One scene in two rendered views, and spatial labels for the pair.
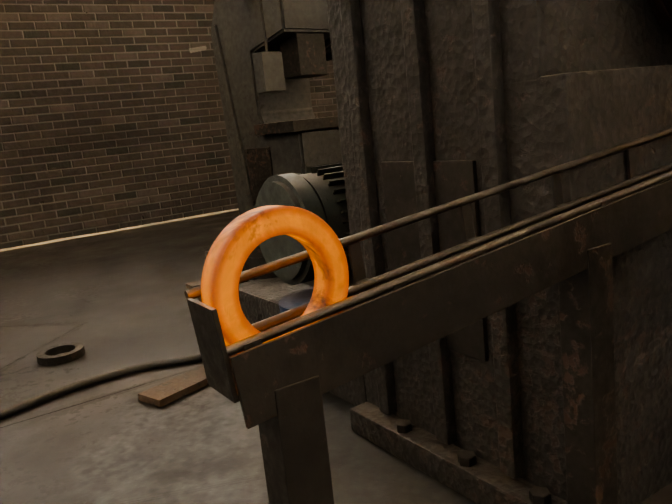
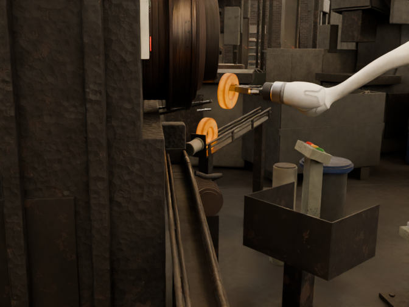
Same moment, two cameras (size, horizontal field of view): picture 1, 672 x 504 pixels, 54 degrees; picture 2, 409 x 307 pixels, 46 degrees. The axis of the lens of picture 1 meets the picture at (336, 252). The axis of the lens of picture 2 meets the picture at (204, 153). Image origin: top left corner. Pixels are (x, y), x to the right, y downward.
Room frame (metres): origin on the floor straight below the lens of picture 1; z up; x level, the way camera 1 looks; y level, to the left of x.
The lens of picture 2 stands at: (0.55, 0.58, 1.09)
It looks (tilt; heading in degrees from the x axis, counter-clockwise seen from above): 12 degrees down; 295
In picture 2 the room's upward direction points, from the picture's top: 1 degrees clockwise
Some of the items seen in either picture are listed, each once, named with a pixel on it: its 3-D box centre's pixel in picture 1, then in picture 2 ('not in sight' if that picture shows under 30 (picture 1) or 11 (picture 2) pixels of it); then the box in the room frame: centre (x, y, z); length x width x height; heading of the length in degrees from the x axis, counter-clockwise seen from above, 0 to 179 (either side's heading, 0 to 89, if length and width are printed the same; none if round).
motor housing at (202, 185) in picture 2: not in sight; (204, 239); (1.38, -1.20, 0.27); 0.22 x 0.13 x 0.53; 122
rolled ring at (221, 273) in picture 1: (278, 284); not in sight; (0.74, 0.07, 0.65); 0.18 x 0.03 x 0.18; 125
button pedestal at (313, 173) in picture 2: not in sight; (311, 201); (1.06, -1.82, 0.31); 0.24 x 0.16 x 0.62; 122
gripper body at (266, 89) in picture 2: not in sight; (262, 91); (1.19, -1.35, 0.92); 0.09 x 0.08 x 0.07; 177
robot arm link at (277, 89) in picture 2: not in sight; (279, 92); (1.11, -1.34, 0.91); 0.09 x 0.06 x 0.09; 87
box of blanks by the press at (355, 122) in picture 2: not in sight; (305, 130); (1.53, -3.61, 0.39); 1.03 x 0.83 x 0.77; 47
